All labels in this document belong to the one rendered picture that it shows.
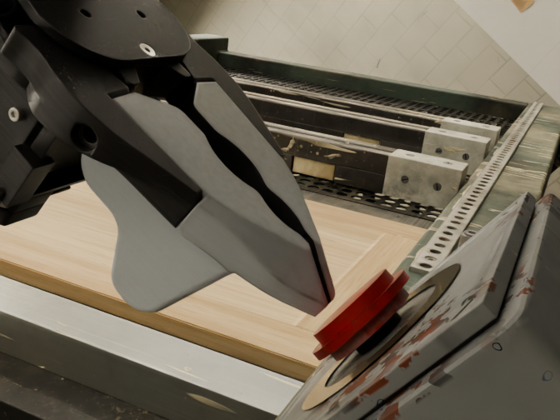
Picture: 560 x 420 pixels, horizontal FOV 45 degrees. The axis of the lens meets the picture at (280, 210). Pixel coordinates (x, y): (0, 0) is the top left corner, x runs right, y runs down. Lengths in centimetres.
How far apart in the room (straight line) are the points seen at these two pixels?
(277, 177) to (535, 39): 427
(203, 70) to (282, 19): 652
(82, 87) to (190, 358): 38
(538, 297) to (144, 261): 12
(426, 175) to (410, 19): 508
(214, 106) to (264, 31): 666
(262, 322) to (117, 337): 15
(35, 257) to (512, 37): 398
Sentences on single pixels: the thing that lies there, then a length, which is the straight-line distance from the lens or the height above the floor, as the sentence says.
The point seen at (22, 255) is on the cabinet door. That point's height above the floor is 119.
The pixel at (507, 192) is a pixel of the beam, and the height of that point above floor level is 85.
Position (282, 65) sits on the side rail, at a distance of 247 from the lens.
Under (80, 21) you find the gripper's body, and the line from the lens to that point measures 23.
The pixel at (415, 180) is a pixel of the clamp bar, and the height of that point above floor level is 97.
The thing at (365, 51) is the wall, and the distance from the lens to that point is 641.
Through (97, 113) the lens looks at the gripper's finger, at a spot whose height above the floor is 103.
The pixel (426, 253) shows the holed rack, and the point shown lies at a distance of 79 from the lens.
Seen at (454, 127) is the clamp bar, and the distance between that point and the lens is 159.
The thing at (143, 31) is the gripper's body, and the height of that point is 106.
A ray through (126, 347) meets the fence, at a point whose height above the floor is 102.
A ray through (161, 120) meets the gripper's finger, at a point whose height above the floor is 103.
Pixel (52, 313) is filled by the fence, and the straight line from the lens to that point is 62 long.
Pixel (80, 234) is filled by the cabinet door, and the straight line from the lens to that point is 84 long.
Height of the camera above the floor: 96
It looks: 6 degrees up
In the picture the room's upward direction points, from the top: 43 degrees counter-clockwise
